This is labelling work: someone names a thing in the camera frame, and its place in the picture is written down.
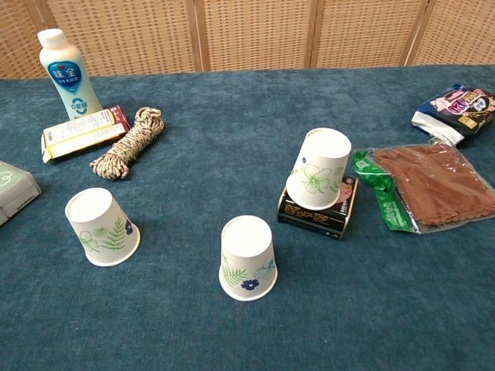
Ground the white yogurt drink bottle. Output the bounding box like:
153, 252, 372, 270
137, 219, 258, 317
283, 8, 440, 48
36, 28, 104, 121

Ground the coiled speckled rope bundle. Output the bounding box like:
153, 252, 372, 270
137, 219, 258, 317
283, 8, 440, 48
89, 107, 166, 181

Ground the long pale green tissue pack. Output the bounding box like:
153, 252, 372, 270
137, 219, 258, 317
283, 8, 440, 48
0, 160, 43, 227

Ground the yellow and maroon snack box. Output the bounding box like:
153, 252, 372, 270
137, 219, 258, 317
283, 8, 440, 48
41, 105, 131, 164

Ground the woven bamboo folding screen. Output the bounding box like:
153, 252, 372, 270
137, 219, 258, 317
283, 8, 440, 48
0, 0, 495, 80

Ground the white floral paper cup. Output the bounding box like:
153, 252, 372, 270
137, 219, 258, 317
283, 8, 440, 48
218, 215, 278, 302
64, 187, 141, 267
285, 128, 352, 212

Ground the blue carpet table cover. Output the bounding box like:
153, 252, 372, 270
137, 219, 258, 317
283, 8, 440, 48
0, 64, 495, 371

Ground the dark blue sanitary pad pack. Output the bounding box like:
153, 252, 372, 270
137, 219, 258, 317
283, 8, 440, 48
411, 82, 495, 148

